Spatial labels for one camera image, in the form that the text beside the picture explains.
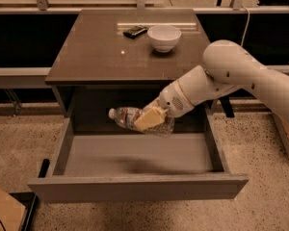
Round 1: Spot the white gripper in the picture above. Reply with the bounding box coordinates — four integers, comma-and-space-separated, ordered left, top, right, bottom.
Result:
134, 81, 195, 131

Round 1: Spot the clear plastic water bottle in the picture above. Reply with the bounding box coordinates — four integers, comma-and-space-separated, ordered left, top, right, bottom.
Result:
108, 107, 174, 137

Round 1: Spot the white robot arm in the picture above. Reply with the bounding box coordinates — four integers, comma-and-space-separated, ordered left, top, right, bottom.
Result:
135, 40, 289, 131

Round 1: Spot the open grey top drawer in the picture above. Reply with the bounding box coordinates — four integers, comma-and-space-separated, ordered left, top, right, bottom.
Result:
28, 115, 249, 203

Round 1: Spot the brown drawer cabinet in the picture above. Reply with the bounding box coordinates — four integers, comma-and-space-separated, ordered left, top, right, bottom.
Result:
45, 9, 209, 134

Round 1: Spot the white ceramic bowl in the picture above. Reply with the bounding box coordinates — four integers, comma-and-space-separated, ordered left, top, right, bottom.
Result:
147, 25, 182, 53

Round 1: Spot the black small device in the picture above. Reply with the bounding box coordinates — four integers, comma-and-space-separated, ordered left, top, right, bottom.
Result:
123, 25, 148, 39

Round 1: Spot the black tray lower left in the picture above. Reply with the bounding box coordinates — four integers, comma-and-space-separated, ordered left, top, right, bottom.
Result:
11, 192, 39, 231

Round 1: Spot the cardboard box lower left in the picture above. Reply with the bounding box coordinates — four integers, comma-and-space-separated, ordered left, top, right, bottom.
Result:
0, 188, 25, 231

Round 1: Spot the white hanging cable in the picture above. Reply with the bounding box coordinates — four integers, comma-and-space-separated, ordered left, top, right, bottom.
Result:
240, 5, 250, 47

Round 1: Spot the grey metal rail shelf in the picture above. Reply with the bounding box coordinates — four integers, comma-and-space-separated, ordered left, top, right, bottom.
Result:
0, 67, 50, 89

